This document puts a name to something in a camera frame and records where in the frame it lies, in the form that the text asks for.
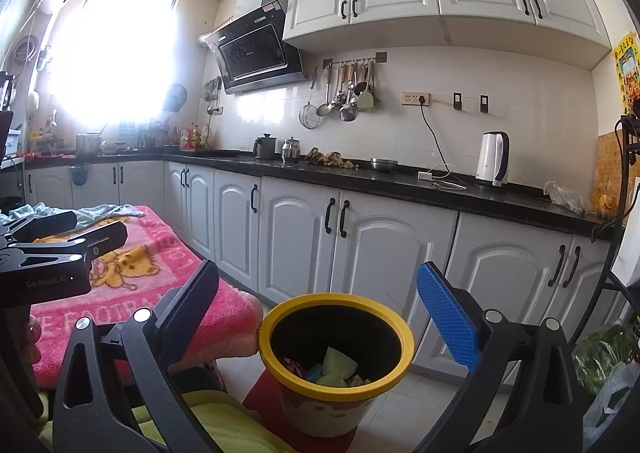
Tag dark grey teapot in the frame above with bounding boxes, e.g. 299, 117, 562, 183
253, 133, 278, 160

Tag steel skimmer spoon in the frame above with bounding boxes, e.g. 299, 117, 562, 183
331, 63, 347, 109

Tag cluster of condiment bottles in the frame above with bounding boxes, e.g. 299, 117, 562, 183
180, 122, 211, 151

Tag utensil wall rail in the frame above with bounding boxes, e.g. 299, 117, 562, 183
322, 52, 388, 69

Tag small wall fan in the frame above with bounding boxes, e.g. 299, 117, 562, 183
164, 84, 188, 112

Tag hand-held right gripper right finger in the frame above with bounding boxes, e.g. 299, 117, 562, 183
412, 260, 588, 453

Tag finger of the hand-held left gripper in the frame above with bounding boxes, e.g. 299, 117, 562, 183
20, 220, 129, 264
7, 211, 79, 245

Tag steel teapot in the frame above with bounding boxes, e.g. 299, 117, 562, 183
281, 136, 302, 164

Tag kitchen window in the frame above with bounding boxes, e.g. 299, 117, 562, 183
47, 0, 180, 126

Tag black metal rack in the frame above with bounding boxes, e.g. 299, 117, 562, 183
590, 116, 640, 294

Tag black kitchen countertop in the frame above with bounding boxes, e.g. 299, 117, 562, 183
0, 148, 621, 236

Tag white electric kettle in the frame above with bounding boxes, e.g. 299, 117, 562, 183
474, 131, 511, 187

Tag light blue cloth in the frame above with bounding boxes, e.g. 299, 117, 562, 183
0, 203, 147, 230

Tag yellow-rimmed trash bin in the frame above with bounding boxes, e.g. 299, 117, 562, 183
257, 292, 416, 439

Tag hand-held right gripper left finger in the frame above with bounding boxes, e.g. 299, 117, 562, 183
51, 258, 223, 453

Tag person's yellow-green clothing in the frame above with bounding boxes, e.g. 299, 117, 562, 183
37, 388, 281, 453

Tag wire mesh strainer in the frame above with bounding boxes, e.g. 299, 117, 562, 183
299, 67, 321, 129

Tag bag of green vegetables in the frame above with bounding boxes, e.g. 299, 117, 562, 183
572, 325, 640, 453

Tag black range hood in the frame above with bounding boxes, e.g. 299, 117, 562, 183
205, 0, 308, 95

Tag green spatula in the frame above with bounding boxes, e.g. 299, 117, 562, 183
357, 62, 376, 110

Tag cluster of jars and canisters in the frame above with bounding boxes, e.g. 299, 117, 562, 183
120, 118, 178, 151

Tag black power cable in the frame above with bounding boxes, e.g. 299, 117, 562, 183
420, 103, 453, 179

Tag clear plastic bag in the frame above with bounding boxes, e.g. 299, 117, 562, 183
544, 182, 586, 215

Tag pile of ginger roots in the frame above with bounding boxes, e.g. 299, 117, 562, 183
306, 147, 361, 170

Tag wood chip board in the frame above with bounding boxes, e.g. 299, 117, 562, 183
592, 133, 632, 229

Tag white cable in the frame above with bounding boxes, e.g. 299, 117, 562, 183
430, 164, 468, 192

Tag steel stock pot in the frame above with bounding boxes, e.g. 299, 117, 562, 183
76, 132, 102, 156

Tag yellow wall poster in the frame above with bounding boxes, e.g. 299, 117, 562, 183
612, 32, 640, 120

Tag large steel ladle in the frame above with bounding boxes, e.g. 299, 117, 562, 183
339, 64, 357, 123

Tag white paper bag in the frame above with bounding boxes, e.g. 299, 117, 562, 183
607, 177, 640, 286

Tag person's left hand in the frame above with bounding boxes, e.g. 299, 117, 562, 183
26, 315, 45, 365

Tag pink printed blanket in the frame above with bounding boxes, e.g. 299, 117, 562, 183
27, 206, 264, 389

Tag small hanging kitchen tools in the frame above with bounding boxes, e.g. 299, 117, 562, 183
202, 77, 223, 116

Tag dark ladle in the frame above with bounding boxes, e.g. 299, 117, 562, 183
350, 62, 368, 96

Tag coiled hose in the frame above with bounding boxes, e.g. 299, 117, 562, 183
14, 36, 38, 61

